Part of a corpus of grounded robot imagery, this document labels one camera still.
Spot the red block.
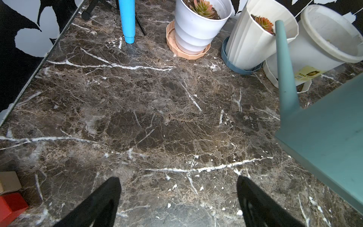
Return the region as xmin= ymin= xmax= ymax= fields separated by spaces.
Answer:
xmin=1 ymin=193 xmax=28 ymax=227

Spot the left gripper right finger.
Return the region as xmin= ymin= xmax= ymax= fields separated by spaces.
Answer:
xmin=236 ymin=176 xmax=303 ymax=227

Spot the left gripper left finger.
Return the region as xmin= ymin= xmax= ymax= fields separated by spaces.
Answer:
xmin=54 ymin=177 xmax=122 ymax=227

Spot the black mini tripod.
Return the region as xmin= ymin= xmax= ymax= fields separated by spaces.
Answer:
xmin=81 ymin=0 xmax=147 ymax=36

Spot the orange succulent middle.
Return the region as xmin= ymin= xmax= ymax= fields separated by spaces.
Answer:
xmin=251 ymin=14 xmax=276 ymax=36

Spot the pink-green succulent left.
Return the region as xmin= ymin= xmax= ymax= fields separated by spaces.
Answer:
xmin=183 ymin=0 xmax=220 ymax=20

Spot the peach saucer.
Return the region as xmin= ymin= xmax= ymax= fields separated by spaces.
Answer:
xmin=165 ymin=20 xmax=211 ymax=60

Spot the white ribbed pot left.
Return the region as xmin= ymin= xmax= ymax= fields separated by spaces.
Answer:
xmin=175 ymin=1 xmax=234 ymax=55

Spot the white round pot right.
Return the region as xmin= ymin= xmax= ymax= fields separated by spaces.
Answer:
xmin=288 ymin=5 xmax=363 ymax=86

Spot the blue-grey saucer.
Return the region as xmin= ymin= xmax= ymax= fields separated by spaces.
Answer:
xmin=220 ymin=37 xmax=263 ymax=75

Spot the blue handheld device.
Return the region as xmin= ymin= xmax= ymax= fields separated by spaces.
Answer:
xmin=118 ymin=0 xmax=135 ymax=44

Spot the tan cardboard block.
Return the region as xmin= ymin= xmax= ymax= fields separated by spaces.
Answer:
xmin=0 ymin=171 xmax=22 ymax=195

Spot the mint green watering can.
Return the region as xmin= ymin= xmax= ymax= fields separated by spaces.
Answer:
xmin=275 ymin=20 xmax=363 ymax=212

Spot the white fluted pot middle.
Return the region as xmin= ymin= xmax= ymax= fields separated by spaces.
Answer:
xmin=226 ymin=0 xmax=299 ymax=71

